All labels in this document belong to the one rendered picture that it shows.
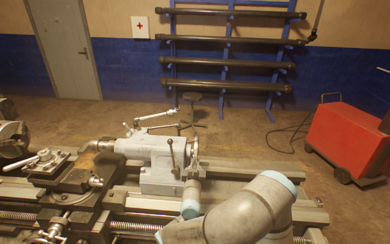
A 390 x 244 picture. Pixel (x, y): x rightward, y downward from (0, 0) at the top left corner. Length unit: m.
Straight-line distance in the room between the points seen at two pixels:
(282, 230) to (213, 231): 0.19
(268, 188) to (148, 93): 4.11
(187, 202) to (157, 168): 0.40
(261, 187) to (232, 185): 1.05
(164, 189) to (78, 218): 0.49
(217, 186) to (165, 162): 0.52
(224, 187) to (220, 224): 1.07
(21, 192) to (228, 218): 1.46
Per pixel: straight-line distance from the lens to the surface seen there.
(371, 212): 3.08
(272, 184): 0.58
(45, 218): 1.45
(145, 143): 1.26
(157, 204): 1.34
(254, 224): 0.52
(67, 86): 5.27
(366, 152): 2.97
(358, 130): 2.96
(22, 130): 1.80
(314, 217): 1.48
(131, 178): 1.68
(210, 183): 1.60
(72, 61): 4.96
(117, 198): 1.37
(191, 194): 0.99
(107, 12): 4.43
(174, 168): 1.20
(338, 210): 2.87
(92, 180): 1.31
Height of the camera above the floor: 1.90
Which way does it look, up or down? 30 degrees down
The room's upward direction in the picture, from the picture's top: 2 degrees clockwise
